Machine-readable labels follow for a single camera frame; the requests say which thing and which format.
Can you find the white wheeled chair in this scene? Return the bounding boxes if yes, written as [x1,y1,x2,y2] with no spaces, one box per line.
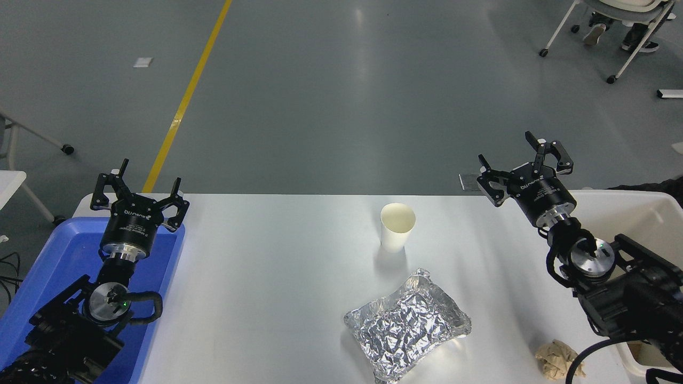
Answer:
[539,0,677,84]

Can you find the grey wheeled frame leg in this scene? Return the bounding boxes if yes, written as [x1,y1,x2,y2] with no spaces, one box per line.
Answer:
[0,109,75,156]

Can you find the blue plastic tray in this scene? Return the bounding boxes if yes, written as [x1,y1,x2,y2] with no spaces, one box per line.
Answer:
[0,216,186,384]

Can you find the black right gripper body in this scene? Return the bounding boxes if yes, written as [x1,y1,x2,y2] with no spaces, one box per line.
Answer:
[510,163,578,227]

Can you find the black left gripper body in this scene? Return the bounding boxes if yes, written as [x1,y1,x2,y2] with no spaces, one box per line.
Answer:
[100,194,165,252]

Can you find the crumpled tan paper ball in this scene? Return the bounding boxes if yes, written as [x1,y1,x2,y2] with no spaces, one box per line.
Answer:
[535,339,586,381]

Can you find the white paper cup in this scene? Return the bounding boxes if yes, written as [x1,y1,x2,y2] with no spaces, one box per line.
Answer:
[380,202,416,253]

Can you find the small white table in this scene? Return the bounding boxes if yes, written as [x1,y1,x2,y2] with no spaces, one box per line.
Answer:
[0,170,67,226]

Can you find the thin black cables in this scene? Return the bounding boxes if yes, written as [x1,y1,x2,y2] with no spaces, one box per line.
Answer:
[0,252,22,305]

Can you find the crumpled silver foil tray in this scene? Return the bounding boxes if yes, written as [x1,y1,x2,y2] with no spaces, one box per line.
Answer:
[344,268,472,383]

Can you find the large pale plastic bin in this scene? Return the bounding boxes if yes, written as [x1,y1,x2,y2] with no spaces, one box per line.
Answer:
[567,188,683,380]

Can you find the person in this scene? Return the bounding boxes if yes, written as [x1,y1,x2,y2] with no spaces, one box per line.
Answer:
[582,11,660,53]

